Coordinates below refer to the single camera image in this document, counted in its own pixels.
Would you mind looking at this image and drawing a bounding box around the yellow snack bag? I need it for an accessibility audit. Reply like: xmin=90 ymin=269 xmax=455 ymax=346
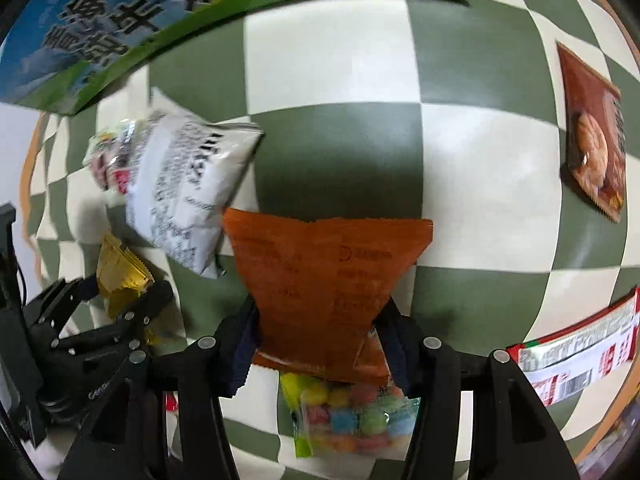
xmin=96 ymin=232 xmax=155 ymax=320

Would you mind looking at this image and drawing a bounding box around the orange snack bag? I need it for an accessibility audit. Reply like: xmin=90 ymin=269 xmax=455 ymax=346
xmin=222 ymin=208 xmax=434 ymax=386

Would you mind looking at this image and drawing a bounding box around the small red snack packet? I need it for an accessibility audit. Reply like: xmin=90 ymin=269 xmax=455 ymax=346
xmin=164 ymin=392 xmax=178 ymax=413

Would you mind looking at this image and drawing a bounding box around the red white snack packet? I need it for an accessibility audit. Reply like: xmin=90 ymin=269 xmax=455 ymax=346
xmin=506 ymin=288 xmax=639 ymax=406

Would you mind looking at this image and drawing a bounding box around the colourful candy ball bag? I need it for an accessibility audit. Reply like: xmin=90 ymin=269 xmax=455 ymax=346
xmin=280 ymin=373 xmax=420 ymax=458

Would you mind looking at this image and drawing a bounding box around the small colourful candy packet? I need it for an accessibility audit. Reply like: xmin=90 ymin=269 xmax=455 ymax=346
xmin=82 ymin=119 xmax=138 ymax=207

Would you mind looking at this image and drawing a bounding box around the white printed snack bag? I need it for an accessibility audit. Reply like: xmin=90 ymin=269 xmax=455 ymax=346
xmin=126 ymin=110 xmax=262 ymax=274

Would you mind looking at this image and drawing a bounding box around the cardboard milk carton box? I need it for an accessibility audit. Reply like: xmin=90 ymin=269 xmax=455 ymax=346
xmin=1 ymin=0 xmax=295 ymax=115

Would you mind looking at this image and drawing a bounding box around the brown pastry snack packet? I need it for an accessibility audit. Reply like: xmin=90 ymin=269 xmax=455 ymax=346
xmin=556 ymin=42 xmax=626 ymax=223

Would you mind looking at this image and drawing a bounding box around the green white checkered mat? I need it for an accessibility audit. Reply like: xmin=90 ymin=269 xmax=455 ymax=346
xmin=19 ymin=0 xmax=640 ymax=480

